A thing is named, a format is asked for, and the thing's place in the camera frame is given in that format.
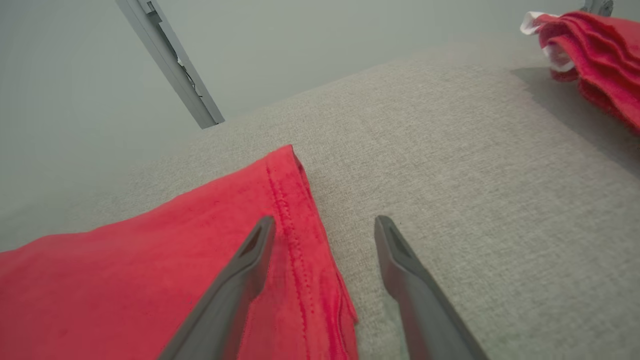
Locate red shorts with number print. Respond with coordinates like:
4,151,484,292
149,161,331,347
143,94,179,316
519,10,640,137

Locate red white striped garment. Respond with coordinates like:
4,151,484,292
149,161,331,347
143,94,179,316
0,144,361,360

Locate grey metal partition post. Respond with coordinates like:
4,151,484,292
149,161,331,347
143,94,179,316
114,0,226,130

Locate grey metal fixture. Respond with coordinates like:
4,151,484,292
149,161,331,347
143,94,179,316
580,0,615,17

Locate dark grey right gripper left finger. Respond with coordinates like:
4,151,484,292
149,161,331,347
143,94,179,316
158,215,277,360

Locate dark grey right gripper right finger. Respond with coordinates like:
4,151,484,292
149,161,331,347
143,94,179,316
374,215,491,360

